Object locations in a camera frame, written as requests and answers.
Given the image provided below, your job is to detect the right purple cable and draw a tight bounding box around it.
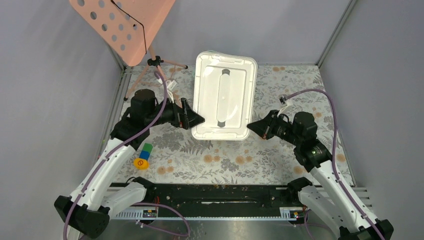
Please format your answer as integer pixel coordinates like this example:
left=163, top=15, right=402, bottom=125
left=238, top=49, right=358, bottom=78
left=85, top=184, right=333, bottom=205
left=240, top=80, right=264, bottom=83
left=284, top=88, right=387, bottom=240

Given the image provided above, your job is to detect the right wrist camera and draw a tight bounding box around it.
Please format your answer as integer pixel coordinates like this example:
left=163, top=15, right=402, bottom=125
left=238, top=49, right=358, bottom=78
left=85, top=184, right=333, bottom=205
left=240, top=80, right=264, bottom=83
left=277, top=94, right=293, bottom=116

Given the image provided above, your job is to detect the pink perforated music stand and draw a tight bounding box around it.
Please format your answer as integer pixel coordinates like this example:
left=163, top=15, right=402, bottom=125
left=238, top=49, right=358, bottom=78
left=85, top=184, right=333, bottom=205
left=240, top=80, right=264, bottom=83
left=69, top=0, right=188, bottom=100

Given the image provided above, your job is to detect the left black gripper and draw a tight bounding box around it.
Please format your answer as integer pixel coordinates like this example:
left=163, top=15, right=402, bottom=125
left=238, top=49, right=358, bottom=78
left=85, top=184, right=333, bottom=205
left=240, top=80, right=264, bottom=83
left=146, top=94, right=205, bottom=130

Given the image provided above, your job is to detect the purple cable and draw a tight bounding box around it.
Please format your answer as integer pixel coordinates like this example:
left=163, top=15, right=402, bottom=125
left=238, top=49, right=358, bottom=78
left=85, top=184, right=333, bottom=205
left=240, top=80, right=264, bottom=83
left=62, top=70, right=169, bottom=240
left=284, top=88, right=387, bottom=240

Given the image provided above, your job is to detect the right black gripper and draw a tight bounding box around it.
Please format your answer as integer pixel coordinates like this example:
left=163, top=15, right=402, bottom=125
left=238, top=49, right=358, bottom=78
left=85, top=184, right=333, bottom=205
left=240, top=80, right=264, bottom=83
left=247, top=109, right=302, bottom=147

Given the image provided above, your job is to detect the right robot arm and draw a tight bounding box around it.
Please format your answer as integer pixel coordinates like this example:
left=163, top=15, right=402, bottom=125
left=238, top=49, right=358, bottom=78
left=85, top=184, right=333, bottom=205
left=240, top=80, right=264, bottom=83
left=247, top=110, right=394, bottom=240

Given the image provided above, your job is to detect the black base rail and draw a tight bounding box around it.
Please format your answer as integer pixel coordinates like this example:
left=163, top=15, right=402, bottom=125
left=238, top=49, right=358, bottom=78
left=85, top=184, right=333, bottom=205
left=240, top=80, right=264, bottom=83
left=143, top=183, right=304, bottom=219

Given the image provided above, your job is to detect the white plastic bin lid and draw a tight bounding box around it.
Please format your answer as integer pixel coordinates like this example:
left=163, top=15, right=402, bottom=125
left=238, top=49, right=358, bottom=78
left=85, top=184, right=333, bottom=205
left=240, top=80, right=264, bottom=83
left=191, top=51, right=258, bottom=141

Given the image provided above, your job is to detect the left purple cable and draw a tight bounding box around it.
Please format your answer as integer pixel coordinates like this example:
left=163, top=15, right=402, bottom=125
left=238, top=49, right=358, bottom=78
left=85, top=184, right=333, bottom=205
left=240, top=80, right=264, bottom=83
left=62, top=70, right=169, bottom=240

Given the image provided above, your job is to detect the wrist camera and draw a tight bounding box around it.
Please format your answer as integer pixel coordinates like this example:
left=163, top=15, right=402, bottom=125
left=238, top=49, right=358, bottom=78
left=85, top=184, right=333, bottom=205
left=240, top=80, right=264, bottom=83
left=277, top=94, right=293, bottom=116
left=165, top=80, right=177, bottom=103

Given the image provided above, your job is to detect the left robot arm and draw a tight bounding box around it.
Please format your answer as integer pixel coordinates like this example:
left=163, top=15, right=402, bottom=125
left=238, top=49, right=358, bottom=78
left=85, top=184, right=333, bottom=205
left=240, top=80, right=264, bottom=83
left=54, top=89, right=205, bottom=239

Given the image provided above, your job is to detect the yellow capped bottle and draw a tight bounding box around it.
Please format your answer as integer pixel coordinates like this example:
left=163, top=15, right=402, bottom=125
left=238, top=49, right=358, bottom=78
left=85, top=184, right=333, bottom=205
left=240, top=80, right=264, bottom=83
left=133, top=158, right=150, bottom=170

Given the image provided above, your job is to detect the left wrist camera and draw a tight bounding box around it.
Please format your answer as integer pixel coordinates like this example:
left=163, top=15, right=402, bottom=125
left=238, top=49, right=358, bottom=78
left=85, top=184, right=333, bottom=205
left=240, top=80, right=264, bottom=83
left=165, top=80, right=177, bottom=103

